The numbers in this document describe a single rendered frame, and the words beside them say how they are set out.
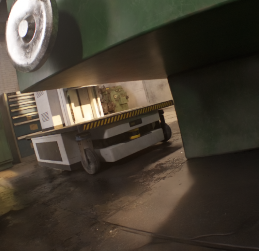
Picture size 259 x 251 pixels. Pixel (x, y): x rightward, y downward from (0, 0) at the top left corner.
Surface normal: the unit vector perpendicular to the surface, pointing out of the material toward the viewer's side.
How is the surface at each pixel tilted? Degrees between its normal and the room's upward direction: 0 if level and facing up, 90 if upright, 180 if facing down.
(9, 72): 90
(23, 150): 90
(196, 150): 90
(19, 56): 76
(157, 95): 90
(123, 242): 0
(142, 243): 0
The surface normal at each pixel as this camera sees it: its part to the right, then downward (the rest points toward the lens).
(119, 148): 0.65, -0.14
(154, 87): -0.65, 0.19
